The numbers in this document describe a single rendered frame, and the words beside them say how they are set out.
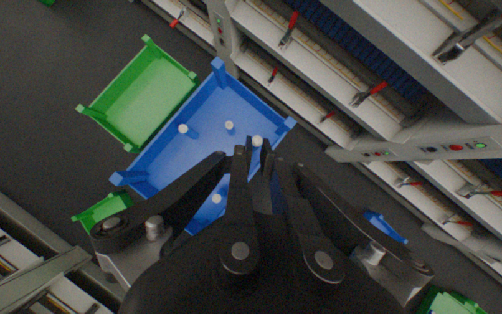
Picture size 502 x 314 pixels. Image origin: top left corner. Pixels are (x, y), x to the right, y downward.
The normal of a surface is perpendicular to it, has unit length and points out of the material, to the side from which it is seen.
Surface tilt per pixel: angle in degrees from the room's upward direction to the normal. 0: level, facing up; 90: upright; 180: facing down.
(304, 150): 0
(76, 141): 0
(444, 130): 90
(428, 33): 21
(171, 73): 0
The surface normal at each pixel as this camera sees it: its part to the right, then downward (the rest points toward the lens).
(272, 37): -0.15, 0.23
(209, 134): 0.07, -0.05
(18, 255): 0.56, -0.71
